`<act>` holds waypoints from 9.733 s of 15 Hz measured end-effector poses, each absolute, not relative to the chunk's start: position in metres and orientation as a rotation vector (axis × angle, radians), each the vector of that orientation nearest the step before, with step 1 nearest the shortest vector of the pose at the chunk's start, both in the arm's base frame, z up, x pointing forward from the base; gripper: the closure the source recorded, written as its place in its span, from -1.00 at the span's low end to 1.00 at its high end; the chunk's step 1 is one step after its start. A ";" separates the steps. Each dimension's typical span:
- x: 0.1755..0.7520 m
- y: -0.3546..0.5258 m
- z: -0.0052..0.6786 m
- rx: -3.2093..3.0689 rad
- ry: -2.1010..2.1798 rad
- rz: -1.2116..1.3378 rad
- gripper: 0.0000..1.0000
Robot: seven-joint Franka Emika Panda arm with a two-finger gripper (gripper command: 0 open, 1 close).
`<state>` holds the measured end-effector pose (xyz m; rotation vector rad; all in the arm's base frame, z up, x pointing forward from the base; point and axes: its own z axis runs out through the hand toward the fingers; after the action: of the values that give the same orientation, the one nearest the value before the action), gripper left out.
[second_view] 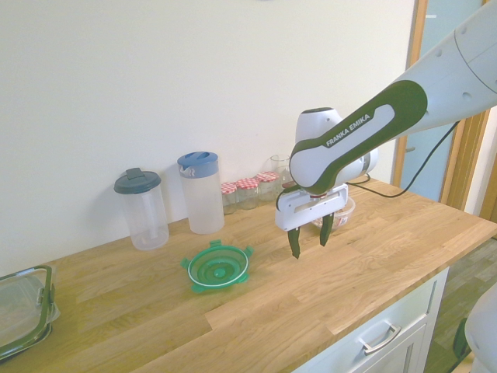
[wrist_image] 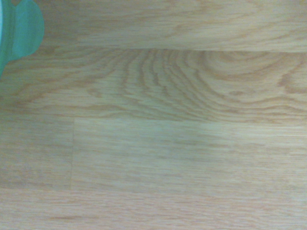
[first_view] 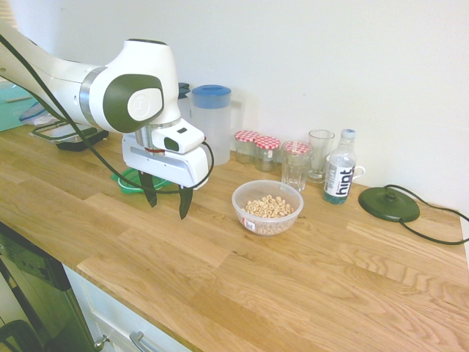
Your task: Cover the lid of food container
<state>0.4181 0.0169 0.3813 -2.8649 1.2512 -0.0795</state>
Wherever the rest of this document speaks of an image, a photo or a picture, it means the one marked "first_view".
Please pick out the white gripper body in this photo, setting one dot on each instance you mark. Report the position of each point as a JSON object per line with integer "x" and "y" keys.
{"x": 172, "y": 166}

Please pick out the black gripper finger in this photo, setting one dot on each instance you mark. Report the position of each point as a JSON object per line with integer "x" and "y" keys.
{"x": 185, "y": 201}
{"x": 150, "y": 188}

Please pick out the green round container lid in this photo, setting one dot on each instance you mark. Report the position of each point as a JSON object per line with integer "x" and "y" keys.
{"x": 126, "y": 183}

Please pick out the plastic pitcher with blue lid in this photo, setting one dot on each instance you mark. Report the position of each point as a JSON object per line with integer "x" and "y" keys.
{"x": 210, "y": 121}

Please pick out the plastic pitcher with navy lid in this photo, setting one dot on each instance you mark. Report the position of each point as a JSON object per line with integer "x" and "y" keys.
{"x": 184, "y": 106}

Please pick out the glass jar red checked lid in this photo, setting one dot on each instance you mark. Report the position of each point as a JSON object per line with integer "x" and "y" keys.
{"x": 265, "y": 155}
{"x": 297, "y": 146}
{"x": 245, "y": 146}

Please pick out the clear plastic food bowl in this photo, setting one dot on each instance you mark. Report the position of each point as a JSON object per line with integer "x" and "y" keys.
{"x": 269, "y": 225}

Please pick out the black container with clear lid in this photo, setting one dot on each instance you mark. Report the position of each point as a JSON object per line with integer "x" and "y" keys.
{"x": 69, "y": 143}

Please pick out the cereal rings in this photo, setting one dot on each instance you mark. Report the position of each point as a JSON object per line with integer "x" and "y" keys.
{"x": 267, "y": 207}

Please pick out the clear faceted glass tumbler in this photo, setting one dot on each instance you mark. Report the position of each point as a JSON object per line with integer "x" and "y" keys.
{"x": 295, "y": 176}

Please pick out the white cabinet front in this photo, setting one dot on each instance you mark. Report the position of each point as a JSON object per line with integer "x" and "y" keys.
{"x": 110, "y": 315}

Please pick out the zip bag with blue seal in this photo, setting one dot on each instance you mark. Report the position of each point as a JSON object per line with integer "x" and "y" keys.
{"x": 33, "y": 115}

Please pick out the tall footed clear glass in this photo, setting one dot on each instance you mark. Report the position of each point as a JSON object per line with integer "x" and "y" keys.
{"x": 320, "y": 154}

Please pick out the black kitchen appliance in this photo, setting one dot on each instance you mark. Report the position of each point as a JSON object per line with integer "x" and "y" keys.
{"x": 44, "y": 300}

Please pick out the hint water bottle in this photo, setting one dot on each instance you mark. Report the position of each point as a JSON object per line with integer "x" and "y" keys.
{"x": 339, "y": 179}

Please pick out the teal bread box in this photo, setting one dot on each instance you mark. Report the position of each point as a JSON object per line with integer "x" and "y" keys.
{"x": 11, "y": 110}

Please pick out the silver cabinet knob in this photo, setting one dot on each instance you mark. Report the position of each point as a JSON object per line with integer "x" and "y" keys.
{"x": 99, "y": 342}

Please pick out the white mug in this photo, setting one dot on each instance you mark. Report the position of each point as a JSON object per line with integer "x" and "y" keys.
{"x": 360, "y": 168}

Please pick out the dark chair back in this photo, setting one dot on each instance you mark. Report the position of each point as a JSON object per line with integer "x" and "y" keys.
{"x": 18, "y": 330}

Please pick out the black kettle base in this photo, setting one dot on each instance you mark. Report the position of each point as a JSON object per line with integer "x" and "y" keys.
{"x": 388, "y": 207}

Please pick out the window blind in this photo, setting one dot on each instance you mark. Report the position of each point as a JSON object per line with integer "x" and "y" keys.
{"x": 7, "y": 14}

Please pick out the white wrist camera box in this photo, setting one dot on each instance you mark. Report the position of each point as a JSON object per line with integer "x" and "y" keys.
{"x": 183, "y": 137}

